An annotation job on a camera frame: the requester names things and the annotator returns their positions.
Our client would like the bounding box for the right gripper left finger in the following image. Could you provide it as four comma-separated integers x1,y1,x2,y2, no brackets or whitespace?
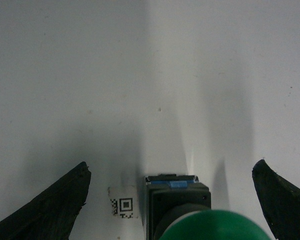
0,161,92,240

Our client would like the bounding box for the small QR code sticker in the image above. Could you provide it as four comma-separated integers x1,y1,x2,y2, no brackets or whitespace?
108,185,139,219

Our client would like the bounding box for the green mushroom push button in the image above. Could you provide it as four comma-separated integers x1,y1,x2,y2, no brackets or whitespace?
142,174,269,240

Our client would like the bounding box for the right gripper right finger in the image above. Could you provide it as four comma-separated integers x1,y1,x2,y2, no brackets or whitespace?
252,159,300,240

